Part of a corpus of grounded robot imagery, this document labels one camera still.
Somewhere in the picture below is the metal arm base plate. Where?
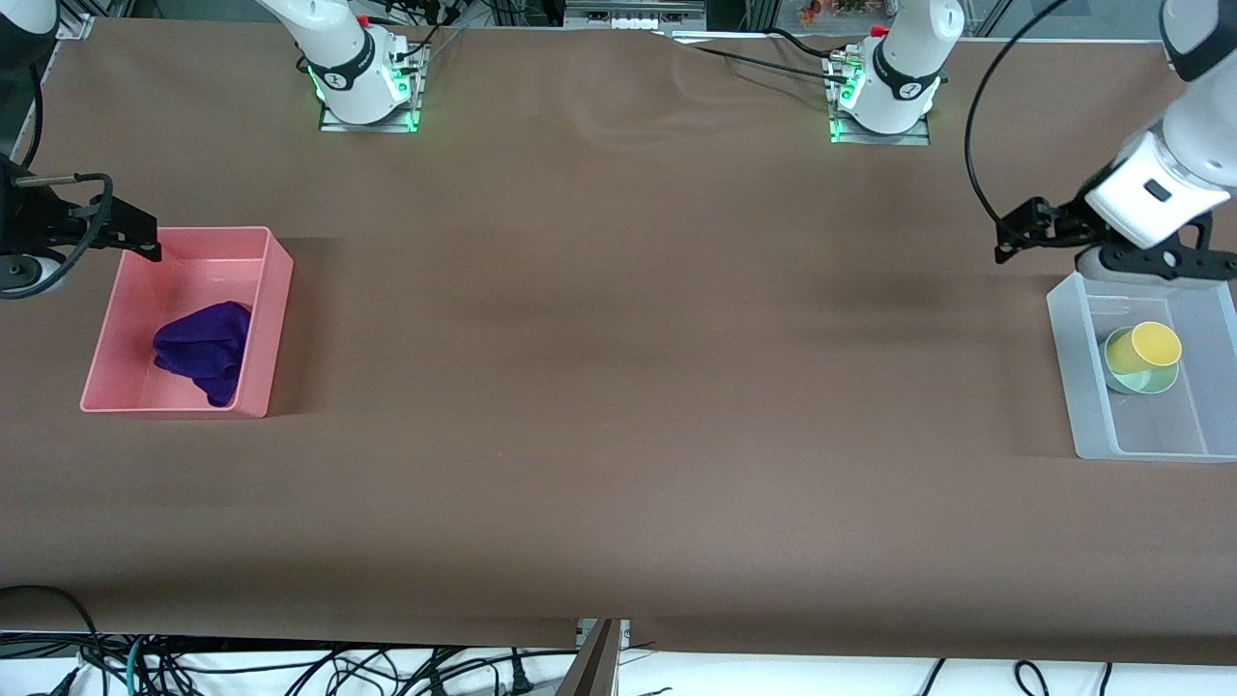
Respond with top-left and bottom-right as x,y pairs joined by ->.
319,43 -> 426,134
829,53 -> 934,146

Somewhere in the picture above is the short black tabletop cable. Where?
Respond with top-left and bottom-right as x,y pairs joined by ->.
768,27 -> 842,61

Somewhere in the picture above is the black looped floor cable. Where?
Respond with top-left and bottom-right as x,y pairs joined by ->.
0,584 -> 107,696

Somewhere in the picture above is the black base cable bundle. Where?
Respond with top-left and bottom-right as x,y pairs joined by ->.
367,8 -> 467,80

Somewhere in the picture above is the clear plastic bin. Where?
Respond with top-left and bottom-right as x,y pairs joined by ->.
1047,271 -> 1237,463

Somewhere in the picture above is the dark table leg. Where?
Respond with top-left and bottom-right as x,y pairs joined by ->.
556,619 -> 624,696

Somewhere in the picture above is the purple microfibre cloth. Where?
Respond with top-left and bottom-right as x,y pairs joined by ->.
152,301 -> 254,408

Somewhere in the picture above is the orange background object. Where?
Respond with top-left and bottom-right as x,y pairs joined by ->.
797,0 -> 871,25

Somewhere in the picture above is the yellow plastic cup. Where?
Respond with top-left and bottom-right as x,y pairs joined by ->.
1105,321 -> 1184,378

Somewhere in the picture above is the pale green bowl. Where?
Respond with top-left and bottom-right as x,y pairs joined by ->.
1102,329 -> 1182,397

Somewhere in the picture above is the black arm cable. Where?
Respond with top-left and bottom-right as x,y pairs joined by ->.
0,63 -> 115,301
964,0 -> 1074,231

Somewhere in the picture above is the long black tabletop cable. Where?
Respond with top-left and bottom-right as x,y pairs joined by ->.
676,39 -> 851,83

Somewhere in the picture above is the black floor cable tangle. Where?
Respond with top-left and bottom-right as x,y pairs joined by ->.
145,646 -> 581,696

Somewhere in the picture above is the pink plastic bin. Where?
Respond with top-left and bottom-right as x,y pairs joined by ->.
79,226 -> 296,420

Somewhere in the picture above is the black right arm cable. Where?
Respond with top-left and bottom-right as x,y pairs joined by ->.
0,63 -> 115,301

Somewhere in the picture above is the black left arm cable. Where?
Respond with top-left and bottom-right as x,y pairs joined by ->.
964,0 -> 1074,231

